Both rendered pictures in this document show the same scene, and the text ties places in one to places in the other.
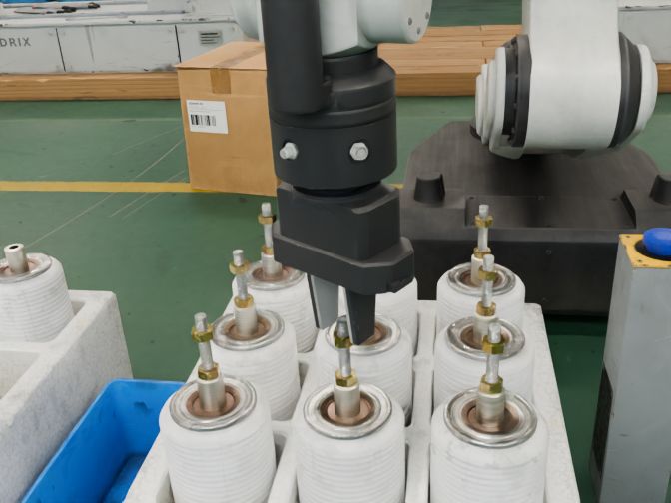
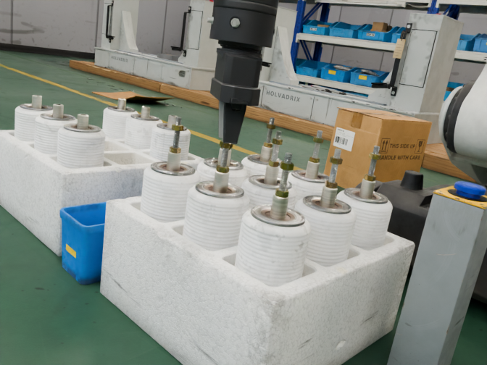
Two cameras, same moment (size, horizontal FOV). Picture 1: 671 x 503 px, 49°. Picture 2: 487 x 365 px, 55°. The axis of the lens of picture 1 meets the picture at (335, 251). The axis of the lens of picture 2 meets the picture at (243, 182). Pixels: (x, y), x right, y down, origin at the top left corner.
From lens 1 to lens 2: 45 cm
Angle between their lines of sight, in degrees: 32
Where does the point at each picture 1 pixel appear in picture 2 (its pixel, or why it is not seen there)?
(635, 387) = (420, 287)
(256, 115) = (369, 144)
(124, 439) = not seen: hidden behind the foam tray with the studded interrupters
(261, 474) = (175, 211)
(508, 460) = (262, 228)
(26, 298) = (164, 137)
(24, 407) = (130, 171)
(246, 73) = (371, 118)
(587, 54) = not seen: outside the picture
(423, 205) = (401, 187)
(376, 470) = (211, 218)
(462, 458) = (244, 220)
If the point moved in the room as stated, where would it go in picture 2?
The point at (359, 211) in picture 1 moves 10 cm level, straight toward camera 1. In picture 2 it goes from (229, 55) to (175, 48)
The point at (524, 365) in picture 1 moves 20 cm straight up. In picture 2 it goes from (333, 220) to (362, 82)
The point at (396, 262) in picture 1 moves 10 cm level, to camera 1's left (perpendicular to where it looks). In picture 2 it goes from (238, 87) to (181, 75)
